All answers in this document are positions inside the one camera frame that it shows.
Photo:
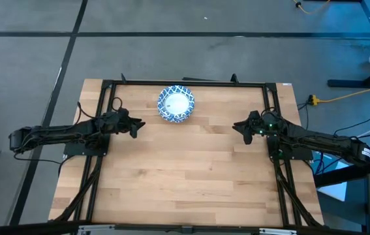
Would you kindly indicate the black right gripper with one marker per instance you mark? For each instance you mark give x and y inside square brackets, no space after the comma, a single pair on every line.
[264,124]

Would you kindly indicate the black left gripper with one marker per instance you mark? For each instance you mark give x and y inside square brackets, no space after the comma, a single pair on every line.
[116,122]

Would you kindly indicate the blue patterned paper bowl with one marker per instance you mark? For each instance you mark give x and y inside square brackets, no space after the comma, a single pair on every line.
[177,102]
[166,118]

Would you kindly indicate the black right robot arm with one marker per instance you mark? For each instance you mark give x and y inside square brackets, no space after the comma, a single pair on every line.
[321,142]

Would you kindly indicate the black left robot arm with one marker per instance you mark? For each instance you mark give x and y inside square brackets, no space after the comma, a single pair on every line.
[57,133]

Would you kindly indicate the black beam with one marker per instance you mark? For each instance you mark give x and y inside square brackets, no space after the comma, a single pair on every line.
[341,176]

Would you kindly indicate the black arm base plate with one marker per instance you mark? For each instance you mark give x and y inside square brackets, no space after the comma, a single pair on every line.
[297,156]
[83,150]

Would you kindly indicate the silver bracket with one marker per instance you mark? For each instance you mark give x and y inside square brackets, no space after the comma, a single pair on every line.
[96,230]
[277,231]

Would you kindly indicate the black desk leg frame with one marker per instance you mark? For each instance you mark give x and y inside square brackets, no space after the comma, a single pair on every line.
[344,84]

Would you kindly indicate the black camera mount rail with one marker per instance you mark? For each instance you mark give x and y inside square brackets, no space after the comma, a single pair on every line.
[24,229]

